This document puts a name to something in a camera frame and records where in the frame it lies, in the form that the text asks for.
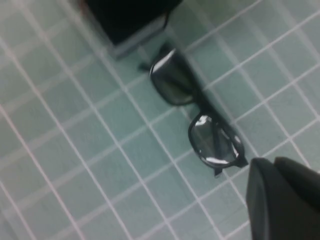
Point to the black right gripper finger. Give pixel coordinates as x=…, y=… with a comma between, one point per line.
x=282, y=200

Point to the black framed glasses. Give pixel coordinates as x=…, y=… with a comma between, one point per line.
x=172, y=85

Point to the black printed glasses case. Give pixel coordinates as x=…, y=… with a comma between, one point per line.
x=125, y=20

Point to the green white checked tablecloth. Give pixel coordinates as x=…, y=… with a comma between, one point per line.
x=62, y=125

